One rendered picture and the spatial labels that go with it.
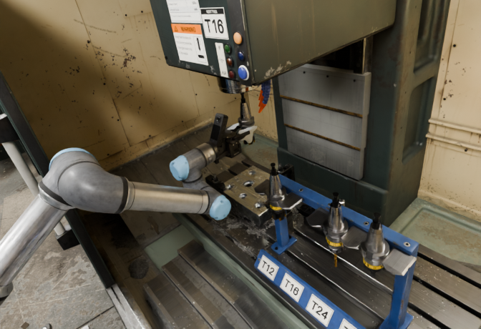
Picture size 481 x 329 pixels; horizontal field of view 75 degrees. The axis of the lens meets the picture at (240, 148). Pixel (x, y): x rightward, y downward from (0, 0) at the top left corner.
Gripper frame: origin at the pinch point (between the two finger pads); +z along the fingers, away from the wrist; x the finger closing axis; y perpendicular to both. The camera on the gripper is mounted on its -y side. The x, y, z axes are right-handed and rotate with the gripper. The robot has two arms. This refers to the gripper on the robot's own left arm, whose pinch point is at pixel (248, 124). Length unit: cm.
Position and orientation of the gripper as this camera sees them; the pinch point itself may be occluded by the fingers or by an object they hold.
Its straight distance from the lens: 122.2
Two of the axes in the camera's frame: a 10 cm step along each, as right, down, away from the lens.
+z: 7.2, -4.4, 5.3
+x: 6.7, 2.8, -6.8
